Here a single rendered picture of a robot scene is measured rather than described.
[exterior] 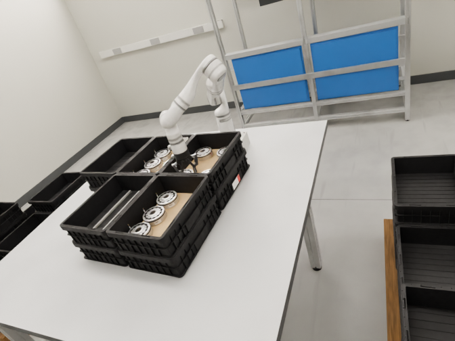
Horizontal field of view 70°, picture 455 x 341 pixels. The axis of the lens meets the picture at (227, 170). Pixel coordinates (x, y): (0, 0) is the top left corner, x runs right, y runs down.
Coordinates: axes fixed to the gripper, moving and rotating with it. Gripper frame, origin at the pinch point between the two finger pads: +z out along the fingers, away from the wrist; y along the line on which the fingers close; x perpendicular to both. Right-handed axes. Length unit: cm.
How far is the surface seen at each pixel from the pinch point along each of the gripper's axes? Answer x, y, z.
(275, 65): 141, 136, 11
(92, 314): -42, -62, 15
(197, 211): -33.4, -7.3, -0.2
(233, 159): -6.3, 23.0, 0.4
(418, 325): -101, 40, 36
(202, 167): 3.6, 8.0, 2.2
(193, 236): -38.0, -13.5, 7.0
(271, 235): -52, 15, 15
